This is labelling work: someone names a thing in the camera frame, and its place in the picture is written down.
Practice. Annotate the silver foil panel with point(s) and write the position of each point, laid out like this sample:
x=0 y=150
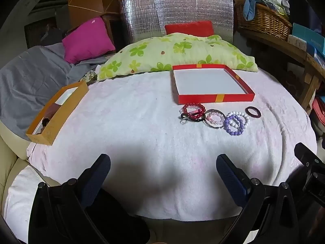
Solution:
x=177 y=7

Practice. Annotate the red plastic item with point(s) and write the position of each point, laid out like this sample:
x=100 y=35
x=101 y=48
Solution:
x=319 y=113

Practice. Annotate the cream leather sofa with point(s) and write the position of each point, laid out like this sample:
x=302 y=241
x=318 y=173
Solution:
x=10 y=157

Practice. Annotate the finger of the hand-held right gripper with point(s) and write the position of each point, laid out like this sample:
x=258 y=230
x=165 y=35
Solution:
x=308 y=155

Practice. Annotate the white cardboard box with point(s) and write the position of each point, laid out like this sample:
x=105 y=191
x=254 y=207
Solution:
x=297 y=42

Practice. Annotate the patterned cloth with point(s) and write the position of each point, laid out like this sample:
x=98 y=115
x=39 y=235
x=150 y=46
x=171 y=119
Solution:
x=90 y=76

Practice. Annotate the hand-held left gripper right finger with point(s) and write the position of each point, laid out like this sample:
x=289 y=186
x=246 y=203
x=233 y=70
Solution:
x=228 y=175

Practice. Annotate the wooden shelf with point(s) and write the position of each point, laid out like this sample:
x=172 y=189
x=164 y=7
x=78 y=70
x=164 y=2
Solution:
x=279 y=44

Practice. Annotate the red shallow cardboard box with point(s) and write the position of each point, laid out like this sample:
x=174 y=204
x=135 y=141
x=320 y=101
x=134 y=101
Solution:
x=210 y=81

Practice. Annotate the dark maroon bangle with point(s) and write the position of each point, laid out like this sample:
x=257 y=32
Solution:
x=247 y=111

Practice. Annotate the orange cardboard box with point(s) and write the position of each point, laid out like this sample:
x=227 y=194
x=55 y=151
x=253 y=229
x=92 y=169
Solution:
x=58 y=122

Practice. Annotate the brown cardboard sheet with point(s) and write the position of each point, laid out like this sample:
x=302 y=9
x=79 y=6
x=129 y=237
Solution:
x=85 y=2

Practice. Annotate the magenta pillow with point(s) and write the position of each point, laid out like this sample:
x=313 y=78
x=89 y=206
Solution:
x=87 y=39

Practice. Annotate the silver bangle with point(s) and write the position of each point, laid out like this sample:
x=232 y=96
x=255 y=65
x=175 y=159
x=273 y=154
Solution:
x=210 y=125

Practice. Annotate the wicker basket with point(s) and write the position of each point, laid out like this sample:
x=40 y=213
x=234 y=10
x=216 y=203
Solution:
x=266 y=20

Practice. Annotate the blue cloth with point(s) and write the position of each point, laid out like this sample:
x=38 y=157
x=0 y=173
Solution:
x=251 y=3

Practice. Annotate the green floral pillow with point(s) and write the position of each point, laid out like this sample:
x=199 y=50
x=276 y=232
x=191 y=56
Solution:
x=152 y=53

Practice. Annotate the teal cardboard box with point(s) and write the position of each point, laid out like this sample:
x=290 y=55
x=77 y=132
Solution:
x=309 y=36

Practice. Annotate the small red cushion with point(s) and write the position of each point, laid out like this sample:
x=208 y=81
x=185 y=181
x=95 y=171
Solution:
x=189 y=28

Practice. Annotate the grey blanket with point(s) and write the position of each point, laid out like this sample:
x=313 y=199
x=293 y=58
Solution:
x=28 y=81

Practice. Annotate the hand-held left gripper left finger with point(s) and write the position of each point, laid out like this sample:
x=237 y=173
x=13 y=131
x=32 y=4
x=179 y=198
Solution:
x=101 y=169

